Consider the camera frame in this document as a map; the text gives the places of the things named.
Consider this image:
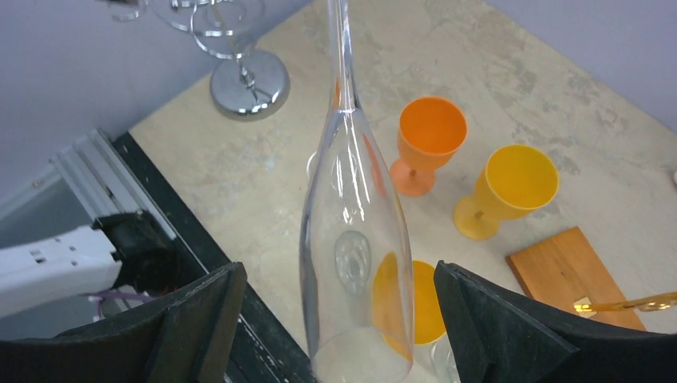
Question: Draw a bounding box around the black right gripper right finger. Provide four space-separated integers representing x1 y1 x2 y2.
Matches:
434 262 676 382

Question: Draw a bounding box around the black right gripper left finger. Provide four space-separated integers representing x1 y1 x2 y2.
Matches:
1 263 247 382

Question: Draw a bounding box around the gold rack with wooden base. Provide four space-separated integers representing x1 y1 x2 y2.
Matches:
506 227 676 331

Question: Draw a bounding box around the clear tall flute glass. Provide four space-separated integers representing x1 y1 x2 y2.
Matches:
299 1 414 382

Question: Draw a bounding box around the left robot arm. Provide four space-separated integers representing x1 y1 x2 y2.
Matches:
1 210 178 317

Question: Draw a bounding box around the clear wine glass left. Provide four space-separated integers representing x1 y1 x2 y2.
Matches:
306 152 317 181

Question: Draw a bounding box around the chrome wine glass rack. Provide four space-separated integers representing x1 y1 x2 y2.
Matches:
106 1 291 122

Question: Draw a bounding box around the clear short glass right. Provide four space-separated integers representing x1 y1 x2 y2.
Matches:
415 333 461 383

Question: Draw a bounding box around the clear short glass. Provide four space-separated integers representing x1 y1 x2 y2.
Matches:
415 333 461 383
335 231 371 296

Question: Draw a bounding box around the yellow plastic goblet near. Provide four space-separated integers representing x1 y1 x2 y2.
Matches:
371 252 446 361

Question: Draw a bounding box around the yellow plastic goblet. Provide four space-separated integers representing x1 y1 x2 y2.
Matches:
453 144 560 241
371 252 446 361

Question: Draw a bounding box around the yellow plastic goblet far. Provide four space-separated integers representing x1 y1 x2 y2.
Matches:
453 144 560 241

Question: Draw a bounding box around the clear short glass left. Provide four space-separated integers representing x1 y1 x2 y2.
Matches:
335 231 371 296

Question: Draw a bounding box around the orange plastic goblet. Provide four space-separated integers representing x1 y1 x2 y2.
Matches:
390 96 469 197

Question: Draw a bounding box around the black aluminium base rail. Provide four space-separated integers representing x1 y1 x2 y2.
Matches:
49 126 319 383

